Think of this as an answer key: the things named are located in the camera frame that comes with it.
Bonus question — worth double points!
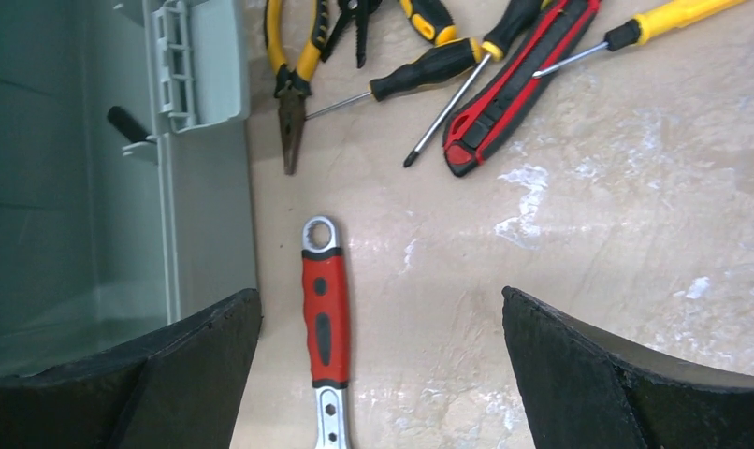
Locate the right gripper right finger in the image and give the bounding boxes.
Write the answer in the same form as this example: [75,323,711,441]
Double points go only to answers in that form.
[502,286,754,448]

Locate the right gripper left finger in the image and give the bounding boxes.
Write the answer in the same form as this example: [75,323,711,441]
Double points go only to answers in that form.
[0,289,262,448]

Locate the green plastic tool box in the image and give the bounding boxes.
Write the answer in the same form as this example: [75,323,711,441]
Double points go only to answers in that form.
[0,1,257,376]

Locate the black yellow phillips screwdriver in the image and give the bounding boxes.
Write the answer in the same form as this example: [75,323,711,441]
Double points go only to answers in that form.
[399,0,458,45]

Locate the red adjustable wrench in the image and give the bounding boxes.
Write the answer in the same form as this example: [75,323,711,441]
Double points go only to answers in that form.
[301,215,352,448]

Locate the red black utility knife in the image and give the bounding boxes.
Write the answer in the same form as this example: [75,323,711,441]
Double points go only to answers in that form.
[442,0,601,177]

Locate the small black yellow screwdriver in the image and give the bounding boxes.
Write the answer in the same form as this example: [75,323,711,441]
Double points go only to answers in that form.
[305,37,483,120]

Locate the black pliers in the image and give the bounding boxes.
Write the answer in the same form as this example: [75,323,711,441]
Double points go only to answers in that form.
[319,0,384,69]

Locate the yellow handle screwdriver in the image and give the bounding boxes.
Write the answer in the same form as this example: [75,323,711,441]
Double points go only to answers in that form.
[532,0,744,79]

